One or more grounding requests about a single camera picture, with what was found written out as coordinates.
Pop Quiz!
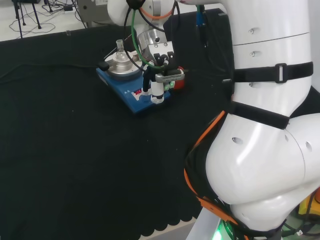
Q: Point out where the black bench cloth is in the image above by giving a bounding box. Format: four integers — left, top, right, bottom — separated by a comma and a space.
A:
0, 7, 237, 237

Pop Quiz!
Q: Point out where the heater with blue base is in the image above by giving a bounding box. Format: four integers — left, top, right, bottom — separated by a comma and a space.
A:
95, 58, 174, 118

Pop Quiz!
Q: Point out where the thin black power cable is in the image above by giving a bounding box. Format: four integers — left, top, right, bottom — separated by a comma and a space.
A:
0, 62, 101, 81

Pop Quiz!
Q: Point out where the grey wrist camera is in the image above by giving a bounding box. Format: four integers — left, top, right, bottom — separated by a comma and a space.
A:
154, 68, 186, 83

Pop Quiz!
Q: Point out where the clear round-bottom glass flask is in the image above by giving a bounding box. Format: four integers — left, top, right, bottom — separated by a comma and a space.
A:
115, 39, 128, 62

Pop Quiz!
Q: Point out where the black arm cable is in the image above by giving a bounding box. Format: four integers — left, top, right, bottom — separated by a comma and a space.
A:
123, 6, 151, 76

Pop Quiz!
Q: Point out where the dark tripod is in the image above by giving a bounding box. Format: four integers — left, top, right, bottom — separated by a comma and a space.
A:
11, 0, 42, 39

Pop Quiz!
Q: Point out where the yellow stop button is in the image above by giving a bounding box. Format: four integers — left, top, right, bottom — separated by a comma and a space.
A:
298, 187, 320, 221

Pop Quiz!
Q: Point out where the grey equipment box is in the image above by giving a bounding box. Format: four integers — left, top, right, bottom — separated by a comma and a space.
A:
77, 0, 110, 28

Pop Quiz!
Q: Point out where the red round object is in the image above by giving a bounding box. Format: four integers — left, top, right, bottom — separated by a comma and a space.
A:
173, 65, 186, 90

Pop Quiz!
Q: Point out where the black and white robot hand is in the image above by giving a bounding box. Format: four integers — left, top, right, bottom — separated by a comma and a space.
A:
141, 41, 176, 105

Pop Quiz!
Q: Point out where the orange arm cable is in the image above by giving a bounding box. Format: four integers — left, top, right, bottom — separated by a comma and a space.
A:
183, 110, 251, 240

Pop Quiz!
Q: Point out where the aluminium heating block black handle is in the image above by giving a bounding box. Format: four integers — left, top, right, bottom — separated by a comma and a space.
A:
98, 53, 141, 75

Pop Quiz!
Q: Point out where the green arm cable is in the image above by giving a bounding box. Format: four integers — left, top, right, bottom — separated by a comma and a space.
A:
130, 7, 166, 70

